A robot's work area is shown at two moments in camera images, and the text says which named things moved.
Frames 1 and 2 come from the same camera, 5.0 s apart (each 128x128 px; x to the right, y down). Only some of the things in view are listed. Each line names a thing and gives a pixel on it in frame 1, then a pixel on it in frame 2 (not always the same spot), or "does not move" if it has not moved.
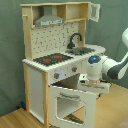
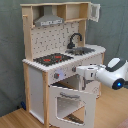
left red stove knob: [56, 76] does not move
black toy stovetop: [52, 59] does not move
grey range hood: [48, 18] does not move
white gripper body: [94, 86] to [89, 72]
